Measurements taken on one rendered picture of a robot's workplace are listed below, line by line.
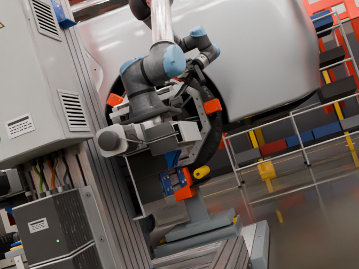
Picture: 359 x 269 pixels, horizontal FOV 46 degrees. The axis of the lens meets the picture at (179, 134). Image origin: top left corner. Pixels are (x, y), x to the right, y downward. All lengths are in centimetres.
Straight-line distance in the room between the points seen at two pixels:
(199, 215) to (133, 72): 121
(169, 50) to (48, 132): 62
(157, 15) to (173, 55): 25
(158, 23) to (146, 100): 33
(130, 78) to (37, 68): 53
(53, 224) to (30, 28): 55
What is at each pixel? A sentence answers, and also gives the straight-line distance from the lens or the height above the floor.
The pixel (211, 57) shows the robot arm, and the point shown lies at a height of 106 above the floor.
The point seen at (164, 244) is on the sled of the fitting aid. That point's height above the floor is 17.
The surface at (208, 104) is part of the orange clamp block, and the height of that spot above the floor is 87.
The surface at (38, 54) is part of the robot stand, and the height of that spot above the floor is 101.
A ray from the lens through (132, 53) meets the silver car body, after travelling 277.
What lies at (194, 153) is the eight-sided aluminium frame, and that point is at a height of 63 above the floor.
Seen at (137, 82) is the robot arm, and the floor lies 95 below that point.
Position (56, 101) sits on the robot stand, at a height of 87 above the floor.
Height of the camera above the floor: 60
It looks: 4 degrees up
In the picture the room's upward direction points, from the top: 18 degrees counter-clockwise
